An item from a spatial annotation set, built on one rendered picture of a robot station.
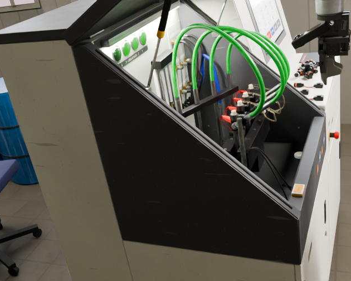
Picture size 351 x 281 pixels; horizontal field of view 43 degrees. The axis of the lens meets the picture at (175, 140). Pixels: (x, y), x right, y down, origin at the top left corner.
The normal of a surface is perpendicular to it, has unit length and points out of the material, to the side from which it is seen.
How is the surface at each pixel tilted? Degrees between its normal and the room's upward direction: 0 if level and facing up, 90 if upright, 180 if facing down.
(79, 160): 90
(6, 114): 90
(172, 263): 90
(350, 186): 0
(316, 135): 0
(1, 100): 90
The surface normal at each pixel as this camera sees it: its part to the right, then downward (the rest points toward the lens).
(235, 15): -0.37, 0.46
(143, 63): 0.91, 0.04
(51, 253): -0.16, -0.89
